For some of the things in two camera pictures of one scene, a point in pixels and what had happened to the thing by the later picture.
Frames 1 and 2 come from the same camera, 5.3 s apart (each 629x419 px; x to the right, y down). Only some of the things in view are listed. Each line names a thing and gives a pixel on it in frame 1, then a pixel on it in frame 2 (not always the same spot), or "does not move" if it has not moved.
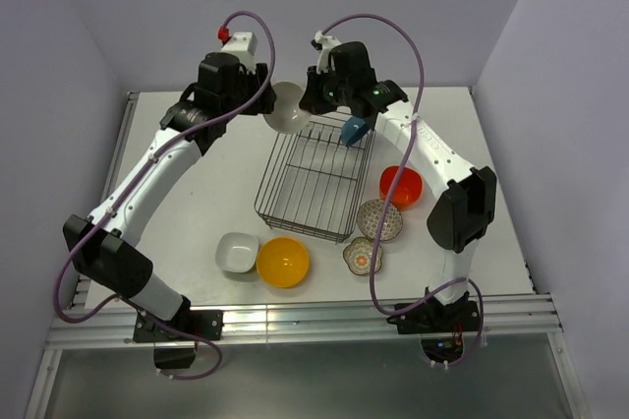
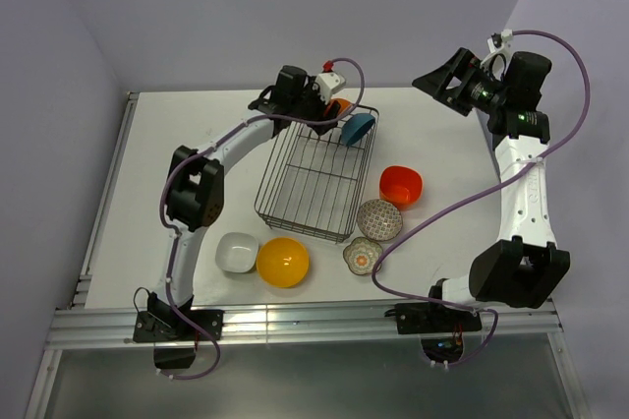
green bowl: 237,252 does not move
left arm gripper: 256,80 → 322,106
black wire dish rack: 315,181 does not move
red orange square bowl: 409,189 does not move
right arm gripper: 311,100 → 462,65
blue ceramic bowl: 354,130 does not move
